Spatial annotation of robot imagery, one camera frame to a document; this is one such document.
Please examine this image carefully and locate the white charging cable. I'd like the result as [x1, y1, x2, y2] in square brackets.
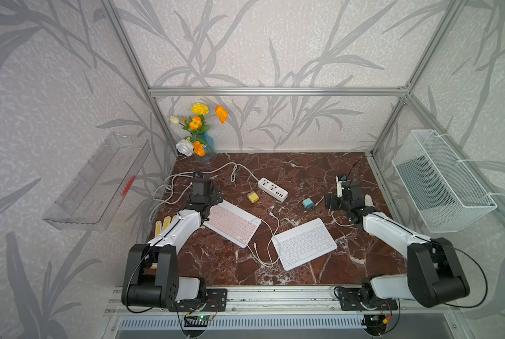
[313, 194, 357, 230]

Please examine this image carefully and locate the teal charger plug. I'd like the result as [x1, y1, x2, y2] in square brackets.
[302, 198, 315, 210]

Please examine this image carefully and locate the pink wireless keyboard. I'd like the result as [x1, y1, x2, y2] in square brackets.
[204, 201, 262, 248]

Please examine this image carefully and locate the yellow charger plug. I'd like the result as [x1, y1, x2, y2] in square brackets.
[248, 192, 259, 203]

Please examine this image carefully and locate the white wireless keyboard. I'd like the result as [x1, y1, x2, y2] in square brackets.
[273, 218, 338, 271]

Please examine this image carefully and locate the pink keyboard charging cable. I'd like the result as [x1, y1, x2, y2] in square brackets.
[245, 210, 282, 270]

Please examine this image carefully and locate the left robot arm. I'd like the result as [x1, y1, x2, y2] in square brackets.
[121, 172, 223, 310]

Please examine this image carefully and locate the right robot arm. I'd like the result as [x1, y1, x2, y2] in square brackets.
[324, 179, 471, 309]

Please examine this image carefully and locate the white work glove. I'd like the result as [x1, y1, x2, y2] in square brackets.
[364, 194, 374, 207]

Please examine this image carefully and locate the yellow work glove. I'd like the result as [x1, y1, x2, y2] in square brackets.
[154, 216, 178, 237]

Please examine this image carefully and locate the flower bouquet in vase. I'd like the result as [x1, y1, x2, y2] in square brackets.
[169, 103, 217, 165]

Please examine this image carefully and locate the power strip white cord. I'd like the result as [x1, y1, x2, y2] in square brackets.
[148, 162, 262, 223]

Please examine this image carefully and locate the white wire mesh basket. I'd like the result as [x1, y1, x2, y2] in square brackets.
[392, 129, 497, 233]

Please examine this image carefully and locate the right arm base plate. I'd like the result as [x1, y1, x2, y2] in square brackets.
[334, 286, 399, 312]

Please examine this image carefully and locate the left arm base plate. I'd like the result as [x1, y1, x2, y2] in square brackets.
[169, 288, 228, 314]

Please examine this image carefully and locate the clear plastic wall shelf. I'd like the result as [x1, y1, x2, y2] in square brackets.
[42, 132, 151, 231]

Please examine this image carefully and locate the aluminium front rail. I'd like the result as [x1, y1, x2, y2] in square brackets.
[103, 284, 461, 316]

